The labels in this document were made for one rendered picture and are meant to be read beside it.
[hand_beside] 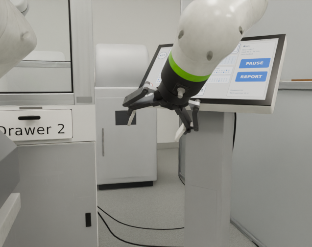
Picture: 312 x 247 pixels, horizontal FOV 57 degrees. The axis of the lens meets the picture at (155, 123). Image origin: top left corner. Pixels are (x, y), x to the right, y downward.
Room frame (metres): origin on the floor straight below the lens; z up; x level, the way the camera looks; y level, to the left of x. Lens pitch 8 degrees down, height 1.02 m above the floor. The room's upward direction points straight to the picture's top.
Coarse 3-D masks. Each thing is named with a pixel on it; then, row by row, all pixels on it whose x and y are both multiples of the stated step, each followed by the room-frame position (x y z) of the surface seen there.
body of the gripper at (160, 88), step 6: (162, 84) 0.61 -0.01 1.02; (156, 90) 0.65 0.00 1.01; (162, 90) 0.61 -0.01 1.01; (168, 90) 0.60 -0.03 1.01; (156, 96) 0.65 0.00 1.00; (162, 96) 0.62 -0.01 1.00; (168, 96) 0.60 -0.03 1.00; (174, 96) 0.60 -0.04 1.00; (168, 102) 0.66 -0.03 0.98; (174, 102) 0.61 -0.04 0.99; (180, 102) 0.61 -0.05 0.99; (186, 102) 0.63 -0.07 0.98; (168, 108) 0.68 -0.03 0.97
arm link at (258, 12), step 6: (252, 0) 0.52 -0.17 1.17; (258, 0) 0.54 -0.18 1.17; (264, 0) 0.55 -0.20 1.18; (252, 6) 0.52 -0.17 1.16; (258, 6) 0.54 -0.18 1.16; (264, 6) 0.56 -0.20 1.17; (258, 12) 0.54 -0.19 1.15; (264, 12) 0.58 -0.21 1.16; (258, 18) 0.56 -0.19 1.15; (252, 24) 0.55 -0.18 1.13
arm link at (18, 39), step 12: (12, 12) 0.47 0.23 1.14; (12, 24) 0.47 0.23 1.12; (24, 24) 0.51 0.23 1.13; (12, 36) 0.48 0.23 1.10; (24, 36) 0.51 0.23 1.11; (0, 48) 0.46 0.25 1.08; (12, 48) 0.49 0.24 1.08; (24, 48) 0.52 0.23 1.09; (0, 60) 0.50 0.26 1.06; (12, 60) 0.52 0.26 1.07; (0, 72) 0.52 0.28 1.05
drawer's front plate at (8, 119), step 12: (0, 120) 1.02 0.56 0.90; (12, 120) 1.03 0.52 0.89; (24, 120) 1.04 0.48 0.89; (36, 120) 1.05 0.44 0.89; (48, 120) 1.06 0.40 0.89; (60, 120) 1.07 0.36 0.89; (12, 132) 1.03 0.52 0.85; (24, 132) 1.04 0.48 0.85; (36, 132) 1.05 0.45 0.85; (48, 132) 1.06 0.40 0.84
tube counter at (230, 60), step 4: (228, 56) 1.06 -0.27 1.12; (232, 56) 1.06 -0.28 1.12; (236, 56) 1.05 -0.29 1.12; (224, 60) 1.06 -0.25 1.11; (228, 60) 1.05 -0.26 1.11; (232, 60) 1.04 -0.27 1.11; (220, 64) 1.05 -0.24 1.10; (224, 64) 1.05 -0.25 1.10; (228, 64) 1.04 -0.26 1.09; (232, 64) 1.03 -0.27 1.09
